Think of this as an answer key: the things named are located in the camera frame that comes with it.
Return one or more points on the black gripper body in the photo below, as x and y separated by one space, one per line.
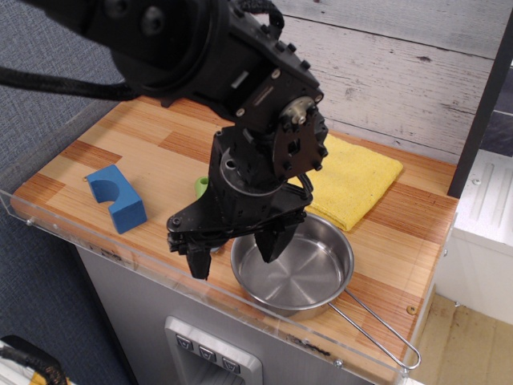
255 179

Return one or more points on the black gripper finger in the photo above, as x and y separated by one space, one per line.
273 240
199 261

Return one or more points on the yellow dish towel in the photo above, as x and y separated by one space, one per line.
351 183

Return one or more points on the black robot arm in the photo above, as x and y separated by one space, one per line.
228 56

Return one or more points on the stainless steel pan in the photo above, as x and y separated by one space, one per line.
314 269

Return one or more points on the grey toy kitchen cabinet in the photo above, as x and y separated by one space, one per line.
137 307

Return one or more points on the silver button panel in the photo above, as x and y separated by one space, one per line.
201 358

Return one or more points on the blue wooden arch block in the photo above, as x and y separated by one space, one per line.
126 210

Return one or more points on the black and yellow object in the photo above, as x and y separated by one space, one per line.
24 363

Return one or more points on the clear acrylic table guard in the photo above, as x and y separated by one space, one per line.
162 151

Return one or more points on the white plastic bin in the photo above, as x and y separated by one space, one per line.
475 269

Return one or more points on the green handled grey spatula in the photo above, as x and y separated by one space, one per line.
201 186

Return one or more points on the dark right frame post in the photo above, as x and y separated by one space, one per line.
483 113

